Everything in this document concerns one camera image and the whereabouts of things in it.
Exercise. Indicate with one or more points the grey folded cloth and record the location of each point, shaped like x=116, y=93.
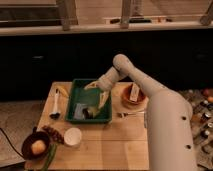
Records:
x=145, y=119

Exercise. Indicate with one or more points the dark metal cup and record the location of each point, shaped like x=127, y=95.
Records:
x=90, y=112

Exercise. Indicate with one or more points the dark brown bowl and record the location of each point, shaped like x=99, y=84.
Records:
x=26, y=146

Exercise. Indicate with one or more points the grey sponge in tray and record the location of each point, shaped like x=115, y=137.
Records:
x=79, y=111

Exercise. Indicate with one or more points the yellow potato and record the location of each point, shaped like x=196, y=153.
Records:
x=38, y=147

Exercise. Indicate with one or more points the orange bowl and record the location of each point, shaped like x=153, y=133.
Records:
x=126, y=96

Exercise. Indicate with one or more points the yellow banana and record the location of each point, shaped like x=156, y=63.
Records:
x=63, y=91

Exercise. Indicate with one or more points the white box in bowl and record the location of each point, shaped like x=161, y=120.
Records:
x=134, y=92

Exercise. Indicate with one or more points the metal fork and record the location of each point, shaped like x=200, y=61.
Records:
x=126, y=114

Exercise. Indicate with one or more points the green onion stalk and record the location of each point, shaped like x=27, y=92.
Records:
x=50, y=157

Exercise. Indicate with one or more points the white cup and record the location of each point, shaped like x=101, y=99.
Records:
x=73, y=137

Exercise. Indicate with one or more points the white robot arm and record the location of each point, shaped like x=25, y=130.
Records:
x=168, y=114

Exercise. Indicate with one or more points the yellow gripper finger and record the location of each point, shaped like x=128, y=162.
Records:
x=103, y=98
x=91, y=85

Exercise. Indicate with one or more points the green plastic tray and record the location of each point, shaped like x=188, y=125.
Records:
x=89, y=97

